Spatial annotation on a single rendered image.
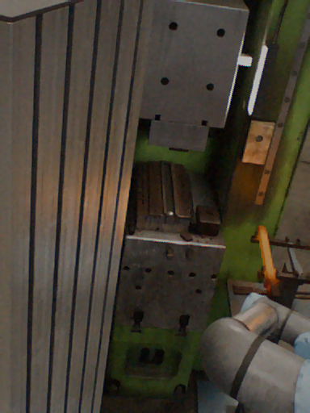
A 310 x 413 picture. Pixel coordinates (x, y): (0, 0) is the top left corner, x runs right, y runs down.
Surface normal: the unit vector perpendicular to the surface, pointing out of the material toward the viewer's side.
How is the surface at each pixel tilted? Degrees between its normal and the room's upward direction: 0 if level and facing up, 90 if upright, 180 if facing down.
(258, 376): 50
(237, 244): 90
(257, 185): 90
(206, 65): 90
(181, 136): 90
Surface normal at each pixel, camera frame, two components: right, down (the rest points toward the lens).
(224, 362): -0.54, -0.24
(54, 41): 0.91, 0.32
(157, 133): 0.02, 0.54
